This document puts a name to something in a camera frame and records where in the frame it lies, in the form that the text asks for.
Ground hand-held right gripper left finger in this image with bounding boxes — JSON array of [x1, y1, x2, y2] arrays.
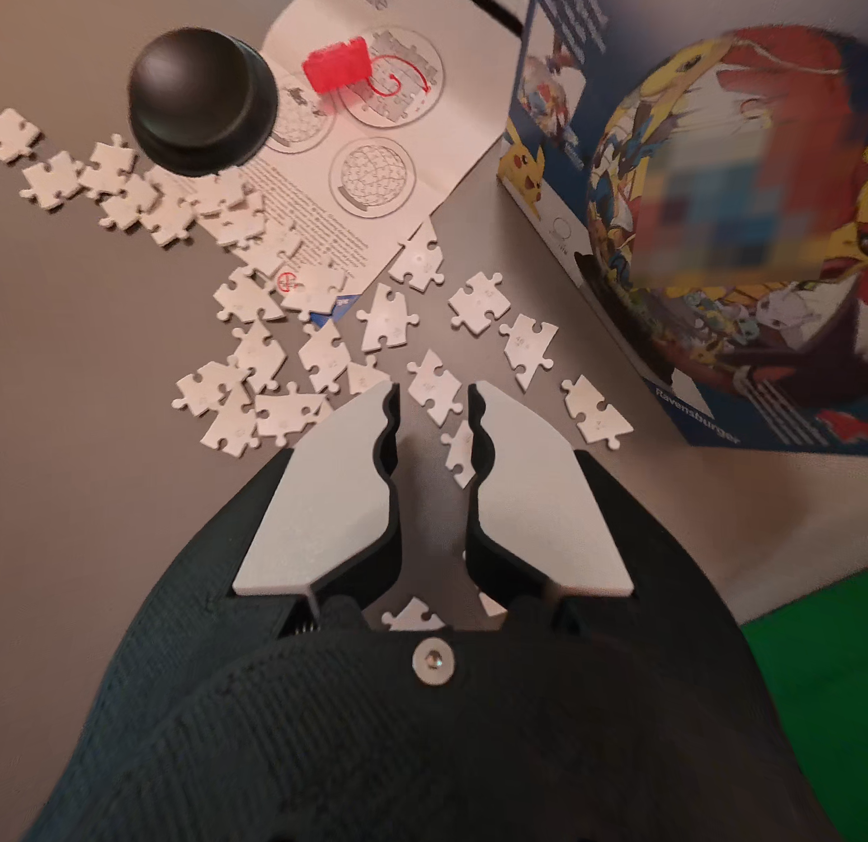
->
[[232, 381, 402, 609]]

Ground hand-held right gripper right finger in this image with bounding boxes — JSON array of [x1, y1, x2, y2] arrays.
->
[[467, 381, 636, 615]]

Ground scatter of white puzzle pieces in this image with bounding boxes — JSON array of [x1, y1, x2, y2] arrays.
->
[[0, 106, 635, 633]]

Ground blue puzzle box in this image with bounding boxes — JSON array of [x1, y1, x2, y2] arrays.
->
[[497, 0, 868, 456]]

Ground green plastic bin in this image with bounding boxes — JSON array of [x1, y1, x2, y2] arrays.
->
[[739, 574, 868, 842]]

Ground white folded leaflet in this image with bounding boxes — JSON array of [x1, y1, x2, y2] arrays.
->
[[197, 0, 526, 321]]

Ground black round stand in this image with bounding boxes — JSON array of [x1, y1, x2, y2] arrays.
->
[[127, 27, 280, 178]]

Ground red plastic clip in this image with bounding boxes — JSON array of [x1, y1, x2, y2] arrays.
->
[[302, 36, 374, 97]]

